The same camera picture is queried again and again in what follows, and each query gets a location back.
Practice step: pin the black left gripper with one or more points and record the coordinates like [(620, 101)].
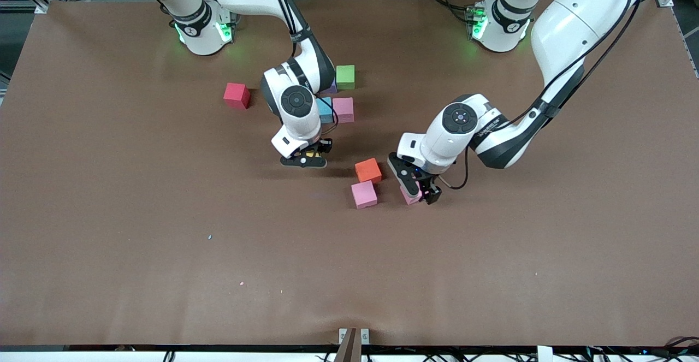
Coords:
[(431, 187)]

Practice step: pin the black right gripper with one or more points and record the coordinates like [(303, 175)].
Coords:
[(325, 145)]

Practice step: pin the yellow foam cube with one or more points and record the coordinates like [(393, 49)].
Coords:
[(313, 155)]

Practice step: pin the light pink foam cube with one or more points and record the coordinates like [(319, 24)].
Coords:
[(343, 110), (364, 193), (410, 197)]

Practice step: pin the blue foam cube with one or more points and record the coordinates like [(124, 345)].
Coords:
[(326, 112)]

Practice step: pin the orange foam cube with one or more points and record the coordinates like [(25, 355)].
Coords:
[(368, 170)]

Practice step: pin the purple foam cube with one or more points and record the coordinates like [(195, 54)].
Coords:
[(332, 87)]

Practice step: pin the green foam cube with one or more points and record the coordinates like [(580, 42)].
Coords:
[(345, 76)]

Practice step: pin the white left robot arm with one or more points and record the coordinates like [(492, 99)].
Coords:
[(557, 40)]

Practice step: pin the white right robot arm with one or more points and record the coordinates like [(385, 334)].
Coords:
[(297, 111)]

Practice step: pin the red foam cube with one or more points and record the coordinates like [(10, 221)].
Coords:
[(236, 95)]

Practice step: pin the metal table clamp bracket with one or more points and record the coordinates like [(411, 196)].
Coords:
[(354, 337)]

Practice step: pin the aluminium table edge rail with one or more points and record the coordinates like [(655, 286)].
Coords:
[(689, 40)]

